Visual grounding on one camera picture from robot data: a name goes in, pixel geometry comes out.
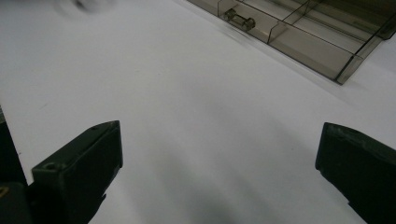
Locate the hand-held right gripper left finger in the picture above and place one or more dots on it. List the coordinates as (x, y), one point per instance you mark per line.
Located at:
(77, 174)

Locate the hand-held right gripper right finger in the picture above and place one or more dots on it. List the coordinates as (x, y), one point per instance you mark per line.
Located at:
(361, 168)

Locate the smoked transparent drawer box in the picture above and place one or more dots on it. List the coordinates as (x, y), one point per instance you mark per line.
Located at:
(388, 28)

